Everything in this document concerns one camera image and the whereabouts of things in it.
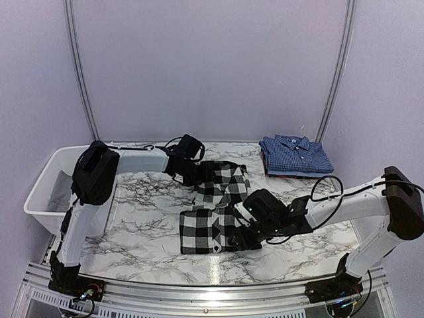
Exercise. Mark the right aluminium wall post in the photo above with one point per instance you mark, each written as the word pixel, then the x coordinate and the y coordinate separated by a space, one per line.
pixel 342 57

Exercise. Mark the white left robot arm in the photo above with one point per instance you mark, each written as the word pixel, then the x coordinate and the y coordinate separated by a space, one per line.
pixel 162 159

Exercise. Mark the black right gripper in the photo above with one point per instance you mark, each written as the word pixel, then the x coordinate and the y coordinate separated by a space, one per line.
pixel 244 241

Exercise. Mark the folded blue checkered shirt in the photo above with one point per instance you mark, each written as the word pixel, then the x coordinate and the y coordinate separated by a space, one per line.
pixel 295 154

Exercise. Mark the aluminium front frame rail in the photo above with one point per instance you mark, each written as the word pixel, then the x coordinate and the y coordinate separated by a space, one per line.
pixel 135 299

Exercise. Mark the black white checkered shirt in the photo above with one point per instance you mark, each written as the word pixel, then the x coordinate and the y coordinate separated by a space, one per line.
pixel 203 227

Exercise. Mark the white plastic bin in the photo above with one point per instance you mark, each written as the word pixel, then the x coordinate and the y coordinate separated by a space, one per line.
pixel 43 195

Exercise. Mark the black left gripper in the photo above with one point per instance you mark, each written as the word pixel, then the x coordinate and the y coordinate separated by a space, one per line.
pixel 205 175

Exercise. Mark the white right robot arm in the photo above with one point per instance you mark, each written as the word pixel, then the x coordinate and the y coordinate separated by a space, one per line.
pixel 391 196

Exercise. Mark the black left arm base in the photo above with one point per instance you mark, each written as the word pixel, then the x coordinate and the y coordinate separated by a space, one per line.
pixel 67 280

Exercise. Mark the grey cloth in bin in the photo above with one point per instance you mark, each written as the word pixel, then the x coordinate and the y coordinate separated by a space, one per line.
pixel 59 200

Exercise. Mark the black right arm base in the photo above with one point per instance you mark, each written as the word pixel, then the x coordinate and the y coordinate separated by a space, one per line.
pixel 341 285

